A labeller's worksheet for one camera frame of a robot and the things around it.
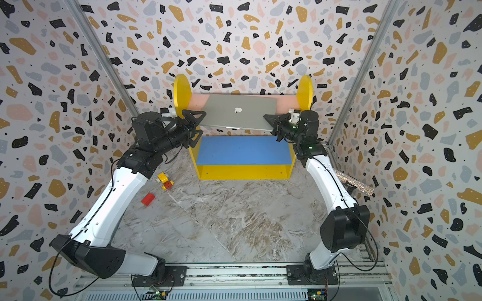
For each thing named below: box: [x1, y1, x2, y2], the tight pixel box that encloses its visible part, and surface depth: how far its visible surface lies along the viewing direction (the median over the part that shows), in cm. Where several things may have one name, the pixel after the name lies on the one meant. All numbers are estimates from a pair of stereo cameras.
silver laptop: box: [198, 94, 279, 132], surface depth 77 cm
